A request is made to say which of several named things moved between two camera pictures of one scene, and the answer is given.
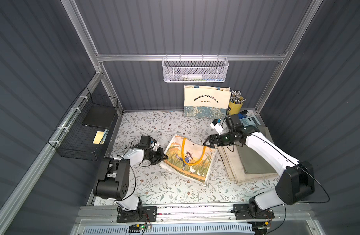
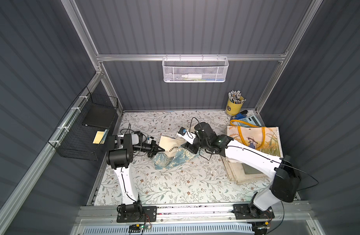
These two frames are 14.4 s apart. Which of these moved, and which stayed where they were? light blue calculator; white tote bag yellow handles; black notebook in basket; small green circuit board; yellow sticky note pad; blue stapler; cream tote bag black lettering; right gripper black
Moved: white tote bag yellow handles; right gripper black; cream tote bag black lettering
Stayed: black notebook in basket; blue stapler; light blue calculator; small green circuit board; yellow sticky note pad
